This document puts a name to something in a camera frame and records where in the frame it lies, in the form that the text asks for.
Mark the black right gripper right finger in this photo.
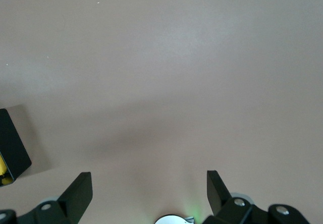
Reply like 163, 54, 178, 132
202, 170, 310, 224

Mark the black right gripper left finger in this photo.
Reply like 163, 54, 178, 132
0, 171, 93, 224

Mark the yellow banana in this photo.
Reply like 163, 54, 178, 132
0, 155, 12, 186

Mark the black plastic box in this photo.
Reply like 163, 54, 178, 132
0, 107, 32, 188

